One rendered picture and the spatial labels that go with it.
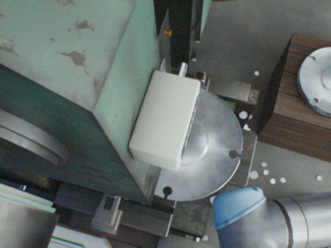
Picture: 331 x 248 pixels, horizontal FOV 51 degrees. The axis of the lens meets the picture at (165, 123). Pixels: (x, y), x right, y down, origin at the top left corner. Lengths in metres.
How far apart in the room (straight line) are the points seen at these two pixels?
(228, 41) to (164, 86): 1.65
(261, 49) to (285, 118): 0.61
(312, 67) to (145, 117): 1.24
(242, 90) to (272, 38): 0.94
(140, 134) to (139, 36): 0.08
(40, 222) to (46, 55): 0.13
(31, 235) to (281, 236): 0.34
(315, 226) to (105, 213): 0.49
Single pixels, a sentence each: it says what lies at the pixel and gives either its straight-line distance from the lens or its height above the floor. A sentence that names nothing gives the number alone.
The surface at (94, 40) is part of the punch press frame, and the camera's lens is 0.18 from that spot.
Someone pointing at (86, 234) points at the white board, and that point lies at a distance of 1.03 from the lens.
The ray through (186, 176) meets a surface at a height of 0.78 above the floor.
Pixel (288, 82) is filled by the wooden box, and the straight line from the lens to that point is 1.45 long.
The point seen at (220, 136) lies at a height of 0.78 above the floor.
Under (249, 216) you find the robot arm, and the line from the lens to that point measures 0.48.
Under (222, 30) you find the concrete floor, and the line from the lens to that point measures 1.95.
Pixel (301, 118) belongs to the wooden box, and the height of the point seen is 0.35.
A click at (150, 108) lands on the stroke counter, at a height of 1.33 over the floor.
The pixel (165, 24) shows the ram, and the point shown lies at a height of 1.16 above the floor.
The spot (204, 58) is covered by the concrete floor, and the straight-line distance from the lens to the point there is 1.85.
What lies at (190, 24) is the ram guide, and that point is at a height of 1.14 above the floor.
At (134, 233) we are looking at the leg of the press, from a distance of 0.97.
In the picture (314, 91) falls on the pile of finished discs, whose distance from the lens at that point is 1.43.
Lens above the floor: 1.58
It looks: 70 degrees down
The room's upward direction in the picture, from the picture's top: 6 degrees counter-clockwise
